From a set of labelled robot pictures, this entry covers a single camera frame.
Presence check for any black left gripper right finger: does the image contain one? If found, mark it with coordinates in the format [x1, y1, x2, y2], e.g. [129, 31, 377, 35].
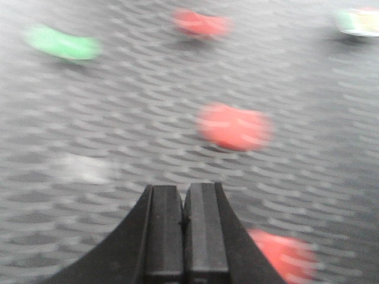
[184, 182, 285, 283]

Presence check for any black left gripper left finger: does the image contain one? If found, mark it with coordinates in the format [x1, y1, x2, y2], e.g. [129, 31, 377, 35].
[43, 185, 183, 283]

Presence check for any large red push button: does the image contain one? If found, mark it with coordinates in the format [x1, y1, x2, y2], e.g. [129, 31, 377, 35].
[197, 103, 272, 151]

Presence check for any upper red push button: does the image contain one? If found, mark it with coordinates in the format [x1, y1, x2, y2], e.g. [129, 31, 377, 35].
[173, 9, 233, 38]

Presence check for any green push button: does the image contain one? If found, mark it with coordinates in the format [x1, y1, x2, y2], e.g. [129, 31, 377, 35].
[25, 25, 101, 60]

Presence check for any black perforated pegboard panel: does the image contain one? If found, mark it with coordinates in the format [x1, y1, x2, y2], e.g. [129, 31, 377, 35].
[1, 1, 378, 283]

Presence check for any white rocker switch red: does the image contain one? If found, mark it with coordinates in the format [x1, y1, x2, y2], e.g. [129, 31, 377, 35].
[248, 229, 317, 283]

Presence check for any yellow toggle switch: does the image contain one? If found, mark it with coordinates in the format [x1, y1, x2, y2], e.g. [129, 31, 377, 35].
[334, 8, 378, 37]

